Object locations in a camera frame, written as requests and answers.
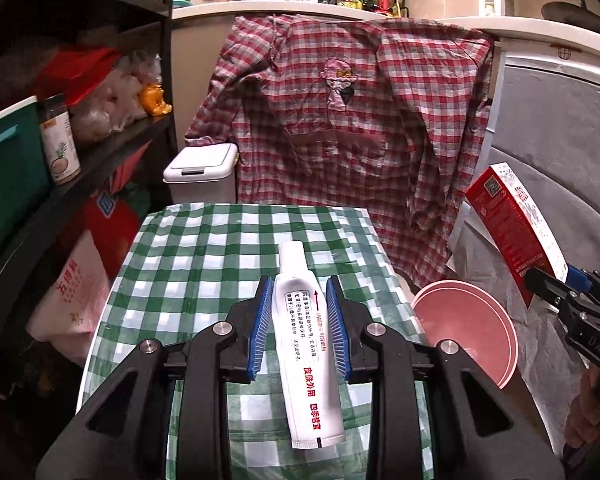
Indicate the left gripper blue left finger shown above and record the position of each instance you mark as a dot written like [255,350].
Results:
[261,319]

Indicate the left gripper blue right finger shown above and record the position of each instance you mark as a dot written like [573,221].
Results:
[337,327]

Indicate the white ointment tube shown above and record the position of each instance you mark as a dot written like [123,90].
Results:
[304,351]

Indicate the red white medicine box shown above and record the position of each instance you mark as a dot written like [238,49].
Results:
[516,225]

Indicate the pink round trash basin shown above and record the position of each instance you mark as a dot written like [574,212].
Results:
[465,313]

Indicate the white lidded trash bin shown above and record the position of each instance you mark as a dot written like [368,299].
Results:
[203,174]

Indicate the person's right hand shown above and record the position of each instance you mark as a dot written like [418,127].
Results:
[583,422]

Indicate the green white checkered tablecloth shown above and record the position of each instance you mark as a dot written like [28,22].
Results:
[189,263]

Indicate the white bag red print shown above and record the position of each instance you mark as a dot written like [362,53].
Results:
[68,314]

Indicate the grey fabric cover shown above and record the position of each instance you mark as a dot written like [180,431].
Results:
[545,125]

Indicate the red plaid hanging shirt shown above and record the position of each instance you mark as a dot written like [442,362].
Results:
[386,115]

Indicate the yellow toy figure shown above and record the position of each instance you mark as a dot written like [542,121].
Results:
[152,101]

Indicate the clear bag on shelf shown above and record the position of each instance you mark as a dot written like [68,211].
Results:
[113,105]

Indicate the teal plastic storage box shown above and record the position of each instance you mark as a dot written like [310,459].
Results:
[22,165]

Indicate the glass jar with label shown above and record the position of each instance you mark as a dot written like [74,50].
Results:
[57,139]

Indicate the red bag on shelf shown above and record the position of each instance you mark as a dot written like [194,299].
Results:
[75,73]

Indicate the black metal shelf rack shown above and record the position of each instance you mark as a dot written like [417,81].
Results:
[31,33]

